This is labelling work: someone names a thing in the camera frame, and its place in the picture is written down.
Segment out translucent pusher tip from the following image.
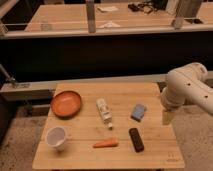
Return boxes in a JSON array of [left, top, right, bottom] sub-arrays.
[[162, 110, 174, 125]]

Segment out black eraser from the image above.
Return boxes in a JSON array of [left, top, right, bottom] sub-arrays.
[[129, 128, 144, 152]]

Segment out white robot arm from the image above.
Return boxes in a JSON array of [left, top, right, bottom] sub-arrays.
[[161, 62, 213, 125]]

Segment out blue sponge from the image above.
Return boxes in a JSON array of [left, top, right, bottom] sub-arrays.
[[131, 104, 147, 122]]

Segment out white tube bottle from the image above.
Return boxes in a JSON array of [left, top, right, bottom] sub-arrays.
[[96, 98, 113, 129]]

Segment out orange carrot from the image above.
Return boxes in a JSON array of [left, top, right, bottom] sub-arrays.
[[93, 139, 119, 148]]

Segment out orange bowl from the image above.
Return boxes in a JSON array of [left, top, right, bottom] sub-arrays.
[[51, 91, 82, 117]]

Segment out white paper on far table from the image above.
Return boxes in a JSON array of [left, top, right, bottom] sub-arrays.
[[98, 21, 121, 29]]

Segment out white paper cup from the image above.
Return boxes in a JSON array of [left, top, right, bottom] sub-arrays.
[[45, 127, 67, 151]]

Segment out white paper sheet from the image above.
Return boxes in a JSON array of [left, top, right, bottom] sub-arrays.
[[97, 6, 118, 12]]

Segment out clear plastic cup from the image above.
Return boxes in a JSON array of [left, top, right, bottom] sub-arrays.
[[40, 20, 49, 31]]

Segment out grey post right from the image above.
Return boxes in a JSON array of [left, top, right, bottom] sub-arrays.
[[172, 0, 203, 29]]

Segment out grey post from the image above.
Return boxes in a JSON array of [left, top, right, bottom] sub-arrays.
[[172, 0, 203, 29], [86, 0, 96, 33]]

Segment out black cables on far table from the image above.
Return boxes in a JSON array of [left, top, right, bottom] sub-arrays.
[[127, 1, 159, 15]]

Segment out grey post left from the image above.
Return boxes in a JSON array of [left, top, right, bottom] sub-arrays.
[[86, 0, 96, 33]]

